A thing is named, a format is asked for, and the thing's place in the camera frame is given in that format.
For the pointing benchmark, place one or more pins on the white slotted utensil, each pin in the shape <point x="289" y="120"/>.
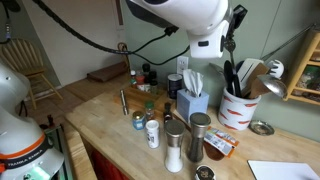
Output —
<point x="276" y="68"/>

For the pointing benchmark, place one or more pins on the dark wooden spoon rest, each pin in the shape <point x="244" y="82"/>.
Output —
<point x="215" y="155"/>

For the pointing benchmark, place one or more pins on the black plastic utensil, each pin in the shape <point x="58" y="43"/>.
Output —
<point x="237" y="85"/>

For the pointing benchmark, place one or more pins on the wooden wall shelf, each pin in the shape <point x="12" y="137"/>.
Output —
<point x="296" y="66"/>

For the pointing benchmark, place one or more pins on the black cap spice bottle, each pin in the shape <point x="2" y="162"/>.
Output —
<point x="146" y="71"/>

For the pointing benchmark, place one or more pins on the steel pepper grinder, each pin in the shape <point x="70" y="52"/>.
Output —
<point x="197" y="140"/>

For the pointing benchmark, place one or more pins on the orange white packet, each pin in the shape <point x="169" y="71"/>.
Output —
<point x="220" y="140"/>

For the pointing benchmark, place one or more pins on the blue tissue box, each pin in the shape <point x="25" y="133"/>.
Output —
<point x="191" y="103"/>

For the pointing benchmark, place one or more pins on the black cooking spoon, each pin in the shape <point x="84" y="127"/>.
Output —
<point x="228" y="76"/>

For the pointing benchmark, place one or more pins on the clear glass spice bottle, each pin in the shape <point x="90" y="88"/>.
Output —
<point x="133" y="76"/>

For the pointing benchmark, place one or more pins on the small spice jar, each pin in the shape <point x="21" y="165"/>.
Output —
<point x="153" y="83"/>

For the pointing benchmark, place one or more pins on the black canister white lid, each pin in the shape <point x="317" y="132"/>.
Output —
<point x="174" y="86"/>

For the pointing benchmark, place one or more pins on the glass steel salt grinder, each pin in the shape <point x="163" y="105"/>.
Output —
<point x="174" y="146"/>

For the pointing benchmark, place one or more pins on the red cap spice bottle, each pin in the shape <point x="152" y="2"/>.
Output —
<point x="140" y="81"/>

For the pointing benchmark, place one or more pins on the blue label glass jar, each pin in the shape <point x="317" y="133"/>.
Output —
<point x="138" y="121"/>

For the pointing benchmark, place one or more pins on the black lid jar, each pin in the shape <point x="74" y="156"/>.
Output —
<point x="205" y="173"/>

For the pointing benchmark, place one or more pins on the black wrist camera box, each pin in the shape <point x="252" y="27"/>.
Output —
<point x="240" y="15"/>

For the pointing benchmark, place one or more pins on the white paper sheet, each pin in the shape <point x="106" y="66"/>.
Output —
<point x="283" y="171"/>

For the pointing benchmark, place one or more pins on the metal robot stand frame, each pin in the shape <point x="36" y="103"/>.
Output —
<point x="61" y="156"/>

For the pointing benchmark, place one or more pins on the brown bench cushion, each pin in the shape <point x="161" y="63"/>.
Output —
<point x="106" y="71"/>

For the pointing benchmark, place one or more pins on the wooden spatula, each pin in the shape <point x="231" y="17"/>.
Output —
<point x="258" y="90"/>

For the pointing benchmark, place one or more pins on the wooden spindle chair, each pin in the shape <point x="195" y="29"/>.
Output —
<point x="23" y="63"/>

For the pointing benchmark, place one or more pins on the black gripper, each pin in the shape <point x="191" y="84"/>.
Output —
<point x="228" y="36"/>

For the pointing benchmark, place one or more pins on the light wooden stand plank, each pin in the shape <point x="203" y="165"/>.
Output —
<point x="80" y="160"/>

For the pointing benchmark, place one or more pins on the small silver dish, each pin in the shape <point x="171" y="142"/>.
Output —
<point x="261" y="128"/>

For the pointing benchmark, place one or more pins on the white wall outlet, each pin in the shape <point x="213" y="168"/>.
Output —
<point x="182" y="65"/>

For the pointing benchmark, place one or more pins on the slim steel cylinder mill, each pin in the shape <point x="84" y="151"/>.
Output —
<point x="124" y="101"/>

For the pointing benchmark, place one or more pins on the white utensil crock orange print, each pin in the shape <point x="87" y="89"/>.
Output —
<point x="238" y="113"/>

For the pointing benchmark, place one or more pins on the green cap spice bottle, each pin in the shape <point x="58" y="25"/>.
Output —
<point x="149" y="111"/>

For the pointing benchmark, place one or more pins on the white pill bottle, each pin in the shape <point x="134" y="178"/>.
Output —
<point x="153" y="135"/>

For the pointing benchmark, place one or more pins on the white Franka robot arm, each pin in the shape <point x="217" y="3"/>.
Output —
<point x="186" y="16"/>

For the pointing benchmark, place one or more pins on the thin metal wall rod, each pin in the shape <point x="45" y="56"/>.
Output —
<point x="286" y="41"/>

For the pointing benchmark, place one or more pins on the small dark sauce bottle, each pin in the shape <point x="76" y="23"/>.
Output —
<point x="167" y="113"/>

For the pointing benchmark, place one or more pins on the white flat spatula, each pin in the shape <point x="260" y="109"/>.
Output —
<point x="248" y="70"/>

